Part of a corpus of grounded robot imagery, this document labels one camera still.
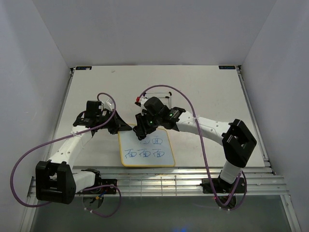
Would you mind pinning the yellow framed small whiteboard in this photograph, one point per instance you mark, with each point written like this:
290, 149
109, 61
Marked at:
154, 151

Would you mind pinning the blue corner label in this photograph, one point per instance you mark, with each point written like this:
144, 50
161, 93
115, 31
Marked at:
83, 68
227, 67

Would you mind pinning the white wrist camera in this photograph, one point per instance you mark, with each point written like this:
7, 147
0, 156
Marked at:
140, 102
108, 105

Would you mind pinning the right blue corner label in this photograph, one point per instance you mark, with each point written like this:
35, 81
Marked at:
227, 67

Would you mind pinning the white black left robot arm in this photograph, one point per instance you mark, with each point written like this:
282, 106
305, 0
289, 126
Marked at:
55, 180

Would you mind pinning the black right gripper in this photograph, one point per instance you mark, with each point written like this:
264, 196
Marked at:
142, 130

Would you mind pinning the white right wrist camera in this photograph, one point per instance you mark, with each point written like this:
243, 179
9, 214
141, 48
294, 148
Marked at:
140, 102

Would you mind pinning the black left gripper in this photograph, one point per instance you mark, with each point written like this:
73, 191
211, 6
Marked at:
119, 124

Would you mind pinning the left blue corner label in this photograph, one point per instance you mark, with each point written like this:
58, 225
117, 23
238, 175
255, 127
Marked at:
83, 68

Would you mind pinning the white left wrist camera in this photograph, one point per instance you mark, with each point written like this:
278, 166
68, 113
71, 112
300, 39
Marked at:
108, 105

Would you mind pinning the black wire whiteboard stand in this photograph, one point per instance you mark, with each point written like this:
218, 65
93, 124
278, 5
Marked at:
165, 97

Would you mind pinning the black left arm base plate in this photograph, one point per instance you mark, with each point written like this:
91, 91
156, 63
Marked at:
103, 186

